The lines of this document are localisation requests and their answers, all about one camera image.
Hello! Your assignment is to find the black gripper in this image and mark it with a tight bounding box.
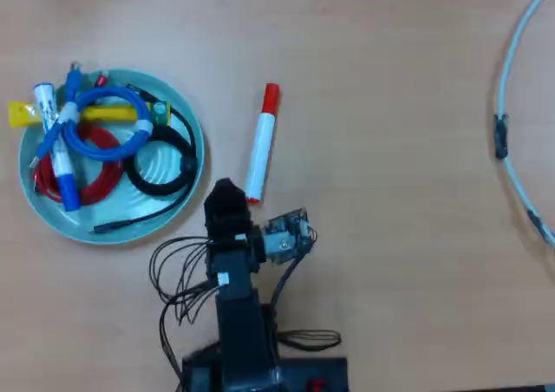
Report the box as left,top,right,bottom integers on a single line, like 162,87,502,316
203,178,268,277

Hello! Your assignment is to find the red-capped white marker pen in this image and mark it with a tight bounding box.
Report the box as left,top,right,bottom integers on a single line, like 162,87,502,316
245,82,281,205

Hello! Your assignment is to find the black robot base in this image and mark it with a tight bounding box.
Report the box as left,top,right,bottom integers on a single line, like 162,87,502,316
180,342,350,392

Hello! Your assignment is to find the green round bowl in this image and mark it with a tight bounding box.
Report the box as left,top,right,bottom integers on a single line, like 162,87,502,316
17,69,206,245

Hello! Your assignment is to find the blue-capped white marker pen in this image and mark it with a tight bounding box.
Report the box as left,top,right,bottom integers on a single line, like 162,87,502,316
33,82,82,212

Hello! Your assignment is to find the small green label tag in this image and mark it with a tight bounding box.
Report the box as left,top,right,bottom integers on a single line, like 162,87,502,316
150,101,171,127

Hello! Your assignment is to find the yellow tube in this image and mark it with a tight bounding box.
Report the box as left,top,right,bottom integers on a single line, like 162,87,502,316
7,100,151,128

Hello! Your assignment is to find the long black tape wrap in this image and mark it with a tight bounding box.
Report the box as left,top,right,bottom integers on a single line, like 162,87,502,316
493,113,509,160

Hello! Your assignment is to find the short black tape wrap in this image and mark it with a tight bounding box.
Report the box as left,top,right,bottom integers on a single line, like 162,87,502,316
526,208,548,241

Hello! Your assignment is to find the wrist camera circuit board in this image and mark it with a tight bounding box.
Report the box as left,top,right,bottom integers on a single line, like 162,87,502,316
262,208,318,267

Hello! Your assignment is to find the black coiled cable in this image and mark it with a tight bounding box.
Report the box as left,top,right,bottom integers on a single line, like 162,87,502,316
93,83,199,236

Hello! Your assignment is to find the thin black wire bundle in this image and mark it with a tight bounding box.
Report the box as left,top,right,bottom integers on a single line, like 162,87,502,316
149,235,220,382

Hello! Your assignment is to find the black camera cable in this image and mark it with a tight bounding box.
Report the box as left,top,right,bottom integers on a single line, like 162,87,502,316
269,252,314,319

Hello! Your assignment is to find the red coiled cable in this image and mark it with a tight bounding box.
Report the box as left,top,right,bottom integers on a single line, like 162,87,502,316
32,73,125,206

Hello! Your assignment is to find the blue coiled USB cable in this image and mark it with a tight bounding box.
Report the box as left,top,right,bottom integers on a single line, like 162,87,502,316
29,61,153,170

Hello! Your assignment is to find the black wire loop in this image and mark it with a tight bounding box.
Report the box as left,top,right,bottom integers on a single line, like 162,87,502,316
276,330,343,352

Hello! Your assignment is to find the white cable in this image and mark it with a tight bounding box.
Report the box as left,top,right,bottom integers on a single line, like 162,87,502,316
495,0,555,248

